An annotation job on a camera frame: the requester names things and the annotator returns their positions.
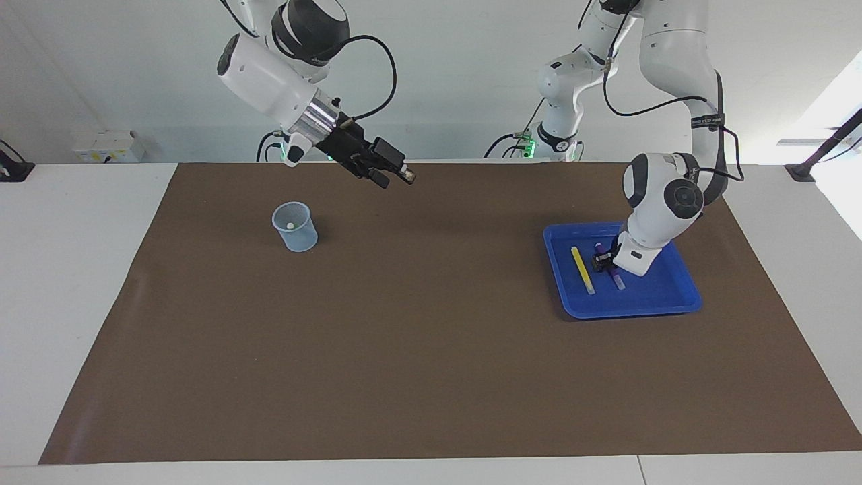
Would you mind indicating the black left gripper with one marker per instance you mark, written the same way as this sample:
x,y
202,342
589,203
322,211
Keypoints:
x,y
608,256

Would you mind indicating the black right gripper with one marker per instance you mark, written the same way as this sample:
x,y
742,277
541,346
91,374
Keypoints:
x,y
357,148

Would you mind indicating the purple marker pen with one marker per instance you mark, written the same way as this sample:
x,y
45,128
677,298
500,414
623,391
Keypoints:
x,y
619,281

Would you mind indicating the yellow marker pen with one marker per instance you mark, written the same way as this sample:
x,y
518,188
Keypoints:
x,y
582,269

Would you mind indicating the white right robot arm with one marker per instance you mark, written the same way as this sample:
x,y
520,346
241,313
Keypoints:
x,y
269,74

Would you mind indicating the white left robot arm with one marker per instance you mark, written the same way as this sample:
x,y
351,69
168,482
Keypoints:
x,y
663,202

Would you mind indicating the blue plastic tray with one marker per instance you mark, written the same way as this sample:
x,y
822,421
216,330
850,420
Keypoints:
x,y
663,300

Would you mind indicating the translucent plastic cup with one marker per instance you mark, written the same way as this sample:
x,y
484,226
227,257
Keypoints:
x,y
296,237

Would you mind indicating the brown table mat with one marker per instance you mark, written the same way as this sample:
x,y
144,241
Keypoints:
x,y
417,350

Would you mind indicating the black clamp stand with pole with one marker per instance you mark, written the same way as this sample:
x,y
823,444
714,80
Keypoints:
x,y
818,156

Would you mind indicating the white power strip box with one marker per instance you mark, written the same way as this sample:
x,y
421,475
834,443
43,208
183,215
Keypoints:
x,y
108,147

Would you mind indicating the small black clamp mount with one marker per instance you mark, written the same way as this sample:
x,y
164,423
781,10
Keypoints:
x,y
13,168

